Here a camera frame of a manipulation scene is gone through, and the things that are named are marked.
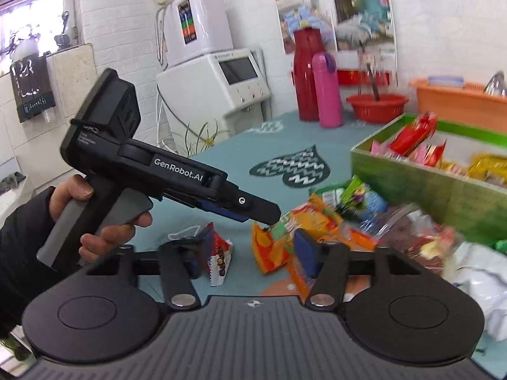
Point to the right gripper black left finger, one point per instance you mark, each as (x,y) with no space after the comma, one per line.
(178,265)

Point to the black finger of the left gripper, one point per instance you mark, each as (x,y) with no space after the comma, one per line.
(215,209)

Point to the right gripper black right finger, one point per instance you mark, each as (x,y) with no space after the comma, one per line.
(327,265)

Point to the orange snack packet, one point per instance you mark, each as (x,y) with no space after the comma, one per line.
(273,246)

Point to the clear dark snack bag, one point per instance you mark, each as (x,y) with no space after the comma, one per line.
(408,229)

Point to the person's left hand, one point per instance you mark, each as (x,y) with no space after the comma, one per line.
(111,237)

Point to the small red white packet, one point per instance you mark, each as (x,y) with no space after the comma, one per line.
(218,255)

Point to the green snack packet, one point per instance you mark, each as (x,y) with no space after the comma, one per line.
(353,200)

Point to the white screen appliance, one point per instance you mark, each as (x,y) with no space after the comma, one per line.
(209,99)

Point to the red snack packet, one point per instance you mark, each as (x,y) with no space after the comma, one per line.
(412,135)

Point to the red plastic bowl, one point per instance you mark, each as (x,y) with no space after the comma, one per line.
(366,108)

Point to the pink thermos bottle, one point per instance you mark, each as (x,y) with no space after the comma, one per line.
(327,90)

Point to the white water purifier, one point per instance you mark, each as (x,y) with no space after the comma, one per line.
(193,28)

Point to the yellow snack packet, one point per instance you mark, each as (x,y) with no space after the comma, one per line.
(489,168)

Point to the dark red thermos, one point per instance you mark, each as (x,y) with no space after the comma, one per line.
(308,43)

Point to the glass pitcher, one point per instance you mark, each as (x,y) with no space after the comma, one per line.
(377,71)

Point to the orange plastic basin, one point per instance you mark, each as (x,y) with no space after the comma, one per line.
(465,105)

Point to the bedding poster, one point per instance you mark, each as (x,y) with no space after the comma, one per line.
(345,25)

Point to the steel bowl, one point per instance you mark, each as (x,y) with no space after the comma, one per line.
(497,85)

